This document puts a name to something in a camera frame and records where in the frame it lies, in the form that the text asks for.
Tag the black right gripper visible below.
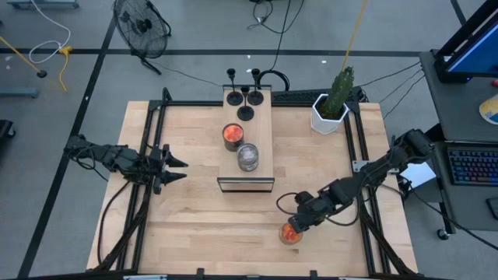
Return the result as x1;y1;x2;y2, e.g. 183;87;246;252
287;191;331;235

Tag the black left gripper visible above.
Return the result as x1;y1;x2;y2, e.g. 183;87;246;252
146;143;189;195

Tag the orange candle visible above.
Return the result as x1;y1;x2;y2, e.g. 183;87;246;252
278;222;303;246
222;122;245;152

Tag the silver grey candle jar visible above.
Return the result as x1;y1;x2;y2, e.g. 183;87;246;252
236;142;260;173

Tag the black candlestick holder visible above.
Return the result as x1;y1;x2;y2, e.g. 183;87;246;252
237;85;255;122
247;68;265;107

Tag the black round lid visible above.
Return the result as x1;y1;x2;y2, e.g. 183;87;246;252
226;68;244;107

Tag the white hexagonal plant pot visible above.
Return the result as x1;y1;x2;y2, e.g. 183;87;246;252
310;93;350;136

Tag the white box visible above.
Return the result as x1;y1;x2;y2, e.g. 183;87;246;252
400;159;437;190

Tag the black power strip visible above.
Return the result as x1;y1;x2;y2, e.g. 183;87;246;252
271;88;369;107

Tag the black floor fan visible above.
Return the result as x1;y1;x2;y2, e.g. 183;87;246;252
112;0;173;75

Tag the grey floor bar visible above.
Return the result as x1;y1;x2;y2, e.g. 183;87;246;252
0;87;40;99

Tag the black floor object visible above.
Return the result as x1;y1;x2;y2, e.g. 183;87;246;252
0;119;16;142

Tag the backlit rainbow keyboard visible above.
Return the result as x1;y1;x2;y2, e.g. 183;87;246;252
446;145;498;187

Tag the grey desk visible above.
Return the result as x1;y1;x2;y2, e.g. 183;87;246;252
419;49;498;234

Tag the yellow white blue disc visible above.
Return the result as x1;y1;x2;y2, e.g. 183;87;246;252
478;93;498;126

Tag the black computer monitor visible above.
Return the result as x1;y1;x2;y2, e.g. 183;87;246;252
433;0;498;83

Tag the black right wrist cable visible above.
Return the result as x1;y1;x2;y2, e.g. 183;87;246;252
275;191;303;217

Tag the black aluminium table frame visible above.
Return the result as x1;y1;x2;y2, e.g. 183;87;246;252
86;87;420;280

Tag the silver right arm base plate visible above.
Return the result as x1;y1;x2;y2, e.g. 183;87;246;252
352;159;402;174

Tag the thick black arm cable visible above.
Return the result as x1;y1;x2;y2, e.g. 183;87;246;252
96;180;132;269

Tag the thin black fan cable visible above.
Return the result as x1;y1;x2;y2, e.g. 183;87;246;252
153;61;225;87

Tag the wooden shelf with black frame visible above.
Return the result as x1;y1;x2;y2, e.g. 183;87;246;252
216;84;275;194

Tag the long black looped cable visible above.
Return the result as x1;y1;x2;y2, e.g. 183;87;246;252
257;0;293;93

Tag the yellow floor cable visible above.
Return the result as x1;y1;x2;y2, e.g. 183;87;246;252
57;45;75;93

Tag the yellow cord with black end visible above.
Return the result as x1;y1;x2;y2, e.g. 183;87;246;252
0;36;48;79

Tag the thin black floor cable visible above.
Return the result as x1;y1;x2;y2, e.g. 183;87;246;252
361;61;422;87
379;69;424;104
383;75;426;120

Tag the white floor cable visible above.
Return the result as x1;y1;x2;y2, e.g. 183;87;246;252
28;0;72;65

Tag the black floor cable bundle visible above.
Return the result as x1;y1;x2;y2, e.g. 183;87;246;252
247;0;305;35

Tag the black desk cable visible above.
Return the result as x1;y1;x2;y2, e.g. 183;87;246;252
404;182;498;252

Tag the yellow hanging cable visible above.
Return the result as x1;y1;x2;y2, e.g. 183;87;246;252
342;0;369;71

